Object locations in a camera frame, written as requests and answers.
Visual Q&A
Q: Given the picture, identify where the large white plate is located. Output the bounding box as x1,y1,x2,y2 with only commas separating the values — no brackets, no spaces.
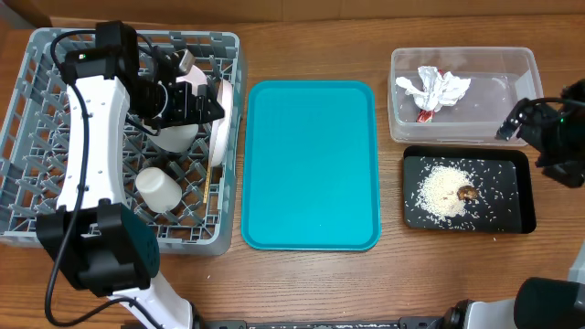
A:
209,80,234,167

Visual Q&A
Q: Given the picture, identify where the grey-green bowl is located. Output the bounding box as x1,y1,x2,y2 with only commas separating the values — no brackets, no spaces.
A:
147,124,198,153

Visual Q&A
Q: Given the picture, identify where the pink small bowl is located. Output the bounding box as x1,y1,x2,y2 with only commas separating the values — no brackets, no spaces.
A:
175,65,207,96

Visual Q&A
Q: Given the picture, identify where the wooden chopstick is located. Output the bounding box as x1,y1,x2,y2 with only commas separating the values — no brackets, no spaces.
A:
202,161,213,204

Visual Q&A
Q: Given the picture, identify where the white cup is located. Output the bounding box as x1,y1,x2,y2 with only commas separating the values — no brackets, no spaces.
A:
135,167,182,213

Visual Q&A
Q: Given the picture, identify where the brown food scrap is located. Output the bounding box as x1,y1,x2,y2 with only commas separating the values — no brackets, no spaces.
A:
457,186,479,202

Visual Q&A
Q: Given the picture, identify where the white napkin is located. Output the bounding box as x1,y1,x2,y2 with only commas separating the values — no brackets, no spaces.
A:
396,66,472,112

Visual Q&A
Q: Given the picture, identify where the red sauce packet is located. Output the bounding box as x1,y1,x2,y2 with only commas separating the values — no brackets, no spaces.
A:
415,66,445,123

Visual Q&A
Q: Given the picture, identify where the pile of rice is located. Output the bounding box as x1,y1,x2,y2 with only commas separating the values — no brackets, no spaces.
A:
409,157,520,229

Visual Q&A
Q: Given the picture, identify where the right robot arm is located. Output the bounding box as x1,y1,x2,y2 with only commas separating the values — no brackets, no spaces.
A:
432,80,584,328

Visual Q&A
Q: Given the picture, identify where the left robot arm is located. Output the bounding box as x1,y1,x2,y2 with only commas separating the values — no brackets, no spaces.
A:
36,21,235,328

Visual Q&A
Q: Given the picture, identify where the grey dishwasher rack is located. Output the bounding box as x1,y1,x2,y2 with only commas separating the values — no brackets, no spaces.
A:
1,28,247,256

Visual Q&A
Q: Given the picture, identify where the clear plastic bin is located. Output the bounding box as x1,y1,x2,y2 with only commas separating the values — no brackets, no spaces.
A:
388,47,543,146

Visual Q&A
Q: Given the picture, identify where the black rectangular tray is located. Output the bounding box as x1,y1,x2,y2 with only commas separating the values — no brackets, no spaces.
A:
402,145,537,234

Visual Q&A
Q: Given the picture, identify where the teal plastic tray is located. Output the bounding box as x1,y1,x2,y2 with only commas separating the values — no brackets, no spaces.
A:
240,80,381,251

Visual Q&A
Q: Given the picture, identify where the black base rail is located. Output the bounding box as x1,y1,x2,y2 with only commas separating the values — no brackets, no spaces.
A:
203,316,442,329

